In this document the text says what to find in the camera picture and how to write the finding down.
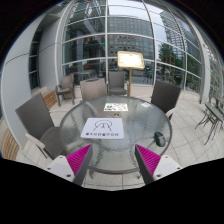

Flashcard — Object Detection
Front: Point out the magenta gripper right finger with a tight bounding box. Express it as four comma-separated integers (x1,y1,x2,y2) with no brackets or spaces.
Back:
134,143,183,185

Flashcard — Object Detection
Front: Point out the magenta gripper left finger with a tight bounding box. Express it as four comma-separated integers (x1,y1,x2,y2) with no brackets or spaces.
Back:
45,143,94,187

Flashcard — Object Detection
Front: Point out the black computer mouse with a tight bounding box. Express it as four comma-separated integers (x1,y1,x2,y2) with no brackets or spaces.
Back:
154,132,166,147

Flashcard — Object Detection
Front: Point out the white printed mat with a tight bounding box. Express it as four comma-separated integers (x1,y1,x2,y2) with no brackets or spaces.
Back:
81,118,124,139

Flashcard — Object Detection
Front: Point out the round glass table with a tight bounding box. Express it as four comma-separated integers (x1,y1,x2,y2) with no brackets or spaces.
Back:
60,96,172,174

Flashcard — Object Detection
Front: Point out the grey wicker chair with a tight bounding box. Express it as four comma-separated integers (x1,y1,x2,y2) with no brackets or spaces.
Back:
109,71,127,95
16,93,68,159
80,78,107,101
55,74,75,105
151,81,181,119

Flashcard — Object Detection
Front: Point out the colourful menu card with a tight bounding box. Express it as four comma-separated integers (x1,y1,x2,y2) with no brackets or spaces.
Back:
104,103,128,112

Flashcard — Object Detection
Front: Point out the grey wicker chair right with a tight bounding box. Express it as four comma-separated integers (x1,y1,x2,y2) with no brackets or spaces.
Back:
151,81,181,119

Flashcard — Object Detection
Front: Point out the grey wicker chair back left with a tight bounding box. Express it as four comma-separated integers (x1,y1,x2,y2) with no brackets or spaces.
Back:
80,78,107,101

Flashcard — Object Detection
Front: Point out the grey wicker chair far left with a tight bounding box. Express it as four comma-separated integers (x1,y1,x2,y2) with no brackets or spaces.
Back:
55,74,75,105

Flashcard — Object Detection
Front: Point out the metal side table right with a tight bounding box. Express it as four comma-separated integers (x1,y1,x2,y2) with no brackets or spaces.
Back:
197,102,224,144

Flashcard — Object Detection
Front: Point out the grey wicker chair far centre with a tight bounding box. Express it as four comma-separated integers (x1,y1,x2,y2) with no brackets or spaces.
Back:
109,71,127,95

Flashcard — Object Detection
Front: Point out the wooden menu display stand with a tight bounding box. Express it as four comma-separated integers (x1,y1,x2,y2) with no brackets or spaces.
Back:
116,50,146,98

